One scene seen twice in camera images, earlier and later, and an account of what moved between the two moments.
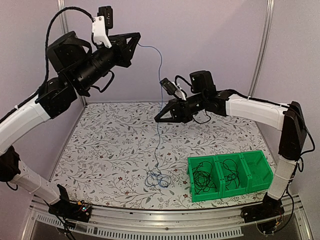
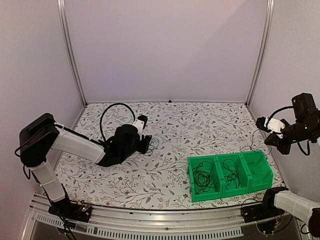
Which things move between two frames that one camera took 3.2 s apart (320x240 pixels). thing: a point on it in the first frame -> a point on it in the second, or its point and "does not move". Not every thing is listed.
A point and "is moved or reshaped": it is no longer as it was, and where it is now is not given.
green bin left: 205,178 does not move
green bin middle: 234,177 does not move
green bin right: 259,172 does not move
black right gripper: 179,110 -> 273,139
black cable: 230,165 does not move
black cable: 201,176 does not move
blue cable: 157,178 is moved or reshaped
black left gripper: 126,52 -> 144,149
